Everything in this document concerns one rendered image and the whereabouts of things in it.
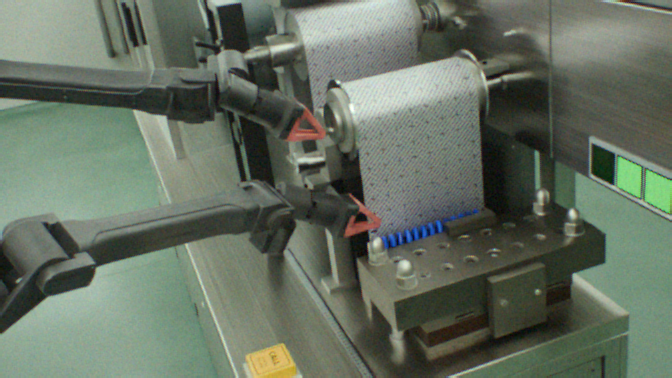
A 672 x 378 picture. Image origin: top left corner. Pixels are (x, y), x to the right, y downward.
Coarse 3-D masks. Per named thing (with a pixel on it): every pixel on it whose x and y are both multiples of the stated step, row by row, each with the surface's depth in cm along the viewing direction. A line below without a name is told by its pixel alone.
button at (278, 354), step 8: (256, 352) 127; (264, 352) 126; (272, 352) 126; (280, 352) 126; (288, 352) 126; (248, 360) 125; (256, 360) 125; (264, 360) 124; (272, 360) 124; (280, 360) 124; (288, 360) 123; (256, 368) 123; (264, 368) 122; (272, 368) 122; (280, 368) 122; (288, 368) 122; (256, 376) 121; (264, 376) 121; (272, 376) 121; (280, 376) 122; (288, 376) 122
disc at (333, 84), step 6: (330, 84) 131; (336, 84) 128; (342, 90) 126; (342, 96) 126; (348, 96) 125; (348, 102) 124; (348, 108) 125; (354, 114) 124; (354, 120) 124; (354, 126) 124; (354, 132) 125; (354, 138) 126; (354, 144) 127; (354, 150) 128; (348, 156) 132; (354, 156) 129
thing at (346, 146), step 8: (472, 72) 132; (480, 88) 132; (328, 96) 132; (336, 96) 127; (480, 96) 132; (344, 104) 126; (480, 104) 133; (344, 112) 125; (344, 120) 126; (344, 128) 127; (352, 128) 126; (352, 136) 127; (344, 144) 130; (352, 144) 128; (344, 152) 131
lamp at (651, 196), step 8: (648, 176) 106; (656, 176) 105; (648, 184) 107; (656, 184) 105; (664, 184) 103; (648, 192) 107; (656, 192) 105; (664, 192) 104; (648, 200) 108; (656, 200) 106; (664, 200) 104; (664, 208) 105
